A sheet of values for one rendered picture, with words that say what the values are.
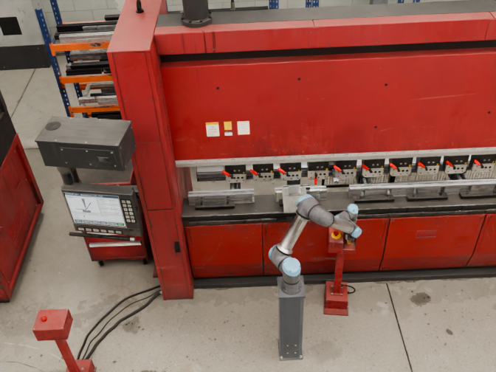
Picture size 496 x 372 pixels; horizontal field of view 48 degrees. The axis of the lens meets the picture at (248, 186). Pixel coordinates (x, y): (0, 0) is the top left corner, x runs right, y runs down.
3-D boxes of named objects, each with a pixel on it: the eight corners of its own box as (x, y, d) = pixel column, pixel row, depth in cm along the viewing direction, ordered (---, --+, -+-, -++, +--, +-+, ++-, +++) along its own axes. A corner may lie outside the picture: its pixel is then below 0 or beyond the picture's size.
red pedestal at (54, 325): (63, 399, 403) (28, 333, 348) (70, 367, 422) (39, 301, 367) (90, 398, 403) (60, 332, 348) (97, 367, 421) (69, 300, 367)
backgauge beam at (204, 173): (197, 182, 443) (195, 172, 436) (198, 171, 454) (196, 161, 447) (486, 170, 440) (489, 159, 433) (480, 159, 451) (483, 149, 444)
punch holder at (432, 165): (416, 175, 406) (420, 157, 395) (414, 167, 412) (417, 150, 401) (437, 174, 406) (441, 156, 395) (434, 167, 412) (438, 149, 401)
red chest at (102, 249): (94, 271, 493) (65, 187, 427) (104, 231, 531) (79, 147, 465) (150, 269, 492) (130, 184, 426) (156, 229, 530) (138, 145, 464)
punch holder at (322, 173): (307, 179, 407) (308, 162, 396) (306, 172, 414) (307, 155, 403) (328, 178, 407) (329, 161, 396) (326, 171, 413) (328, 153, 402)
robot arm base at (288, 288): (303, 294, 369) (304, 285, 362) (280, 295, 369) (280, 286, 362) (301, 277, 380) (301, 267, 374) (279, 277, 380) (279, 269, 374)
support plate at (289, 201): (283, 213, 397) (283, 212, 396) (281, 189, 417) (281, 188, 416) (308, 212, 397) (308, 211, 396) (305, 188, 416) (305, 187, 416)
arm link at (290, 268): (288, 286, 362) (289, 273, 353) (277, 273, 371) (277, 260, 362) (304, 278, 366) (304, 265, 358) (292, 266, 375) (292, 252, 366)
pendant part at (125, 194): (74, 231, 357) (60, 190, 333) (82, 218, 365) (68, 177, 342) (142, 237, 350) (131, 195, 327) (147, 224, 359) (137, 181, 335)
